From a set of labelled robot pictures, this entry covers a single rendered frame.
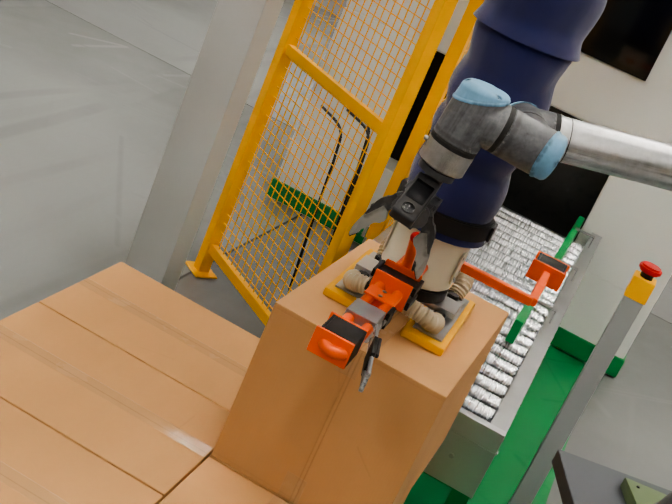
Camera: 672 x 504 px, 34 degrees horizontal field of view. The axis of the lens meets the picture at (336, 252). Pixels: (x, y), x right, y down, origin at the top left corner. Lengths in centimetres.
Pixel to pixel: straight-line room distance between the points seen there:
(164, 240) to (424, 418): 187
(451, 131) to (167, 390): 103
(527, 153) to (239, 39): 187
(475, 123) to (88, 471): 103
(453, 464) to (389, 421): 77
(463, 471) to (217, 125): 146
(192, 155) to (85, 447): 165
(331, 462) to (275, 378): 21
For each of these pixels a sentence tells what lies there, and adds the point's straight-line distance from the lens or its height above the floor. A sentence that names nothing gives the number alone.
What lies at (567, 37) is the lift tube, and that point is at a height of 164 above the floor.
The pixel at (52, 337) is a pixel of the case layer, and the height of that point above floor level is 54.
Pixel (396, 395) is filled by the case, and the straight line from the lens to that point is 223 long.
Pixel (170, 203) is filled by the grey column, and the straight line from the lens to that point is 386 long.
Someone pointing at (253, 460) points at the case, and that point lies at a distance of 241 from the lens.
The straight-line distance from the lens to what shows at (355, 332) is 191.
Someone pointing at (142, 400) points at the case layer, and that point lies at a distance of 255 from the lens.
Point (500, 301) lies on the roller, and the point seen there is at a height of 53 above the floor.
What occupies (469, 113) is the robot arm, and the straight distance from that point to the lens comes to 192.
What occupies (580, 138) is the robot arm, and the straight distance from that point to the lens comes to 209.
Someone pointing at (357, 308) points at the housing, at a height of 109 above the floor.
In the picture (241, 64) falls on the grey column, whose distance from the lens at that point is 366.
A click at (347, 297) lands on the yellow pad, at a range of 236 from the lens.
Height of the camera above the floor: 189
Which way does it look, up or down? 21 degrees down
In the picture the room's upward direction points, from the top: 23 degrees clockwise
